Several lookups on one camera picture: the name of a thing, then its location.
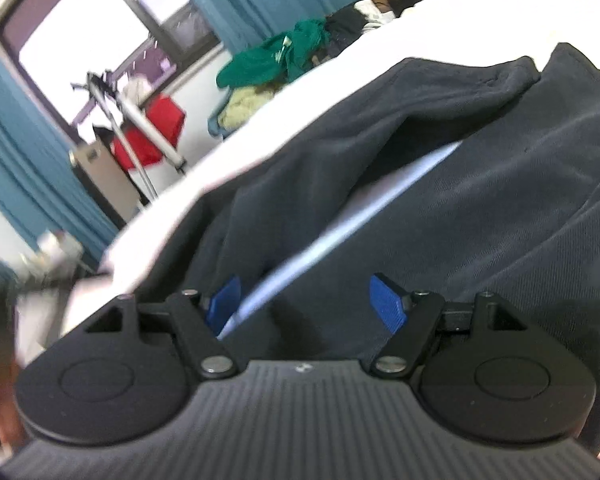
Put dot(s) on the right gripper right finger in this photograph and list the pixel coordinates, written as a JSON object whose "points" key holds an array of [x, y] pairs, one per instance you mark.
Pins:
{"points": [[411, 319]]}

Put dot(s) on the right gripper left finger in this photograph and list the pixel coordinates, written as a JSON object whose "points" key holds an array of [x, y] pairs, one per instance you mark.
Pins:
{"points": [[197, 322]]}

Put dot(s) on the black hooded jacket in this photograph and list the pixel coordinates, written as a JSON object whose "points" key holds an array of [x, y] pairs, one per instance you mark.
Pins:
{"points": [[514, 209]]}

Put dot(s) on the person's hand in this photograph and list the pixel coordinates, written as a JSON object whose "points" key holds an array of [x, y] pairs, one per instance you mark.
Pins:
{"points": [[12, 433]]}

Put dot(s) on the red cloth on rack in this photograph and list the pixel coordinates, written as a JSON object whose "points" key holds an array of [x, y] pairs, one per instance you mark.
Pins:
{"points": [[149, 137]]}

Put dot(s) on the left blue curtain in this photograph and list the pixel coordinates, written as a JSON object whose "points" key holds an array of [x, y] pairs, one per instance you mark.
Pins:
{"points": [[38, 190]]}

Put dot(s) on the yellow-green fuzzy garment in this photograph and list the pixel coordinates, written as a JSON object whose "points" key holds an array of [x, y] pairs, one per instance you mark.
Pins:
{"points": [[243, 103]]}

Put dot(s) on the green sweatshirt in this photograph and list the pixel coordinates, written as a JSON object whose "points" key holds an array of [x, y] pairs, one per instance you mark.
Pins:
{"points": [[282, 58]]}

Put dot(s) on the window with black frame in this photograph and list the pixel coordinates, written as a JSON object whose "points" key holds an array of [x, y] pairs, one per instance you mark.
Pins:
{"points": [[56, 43]]}

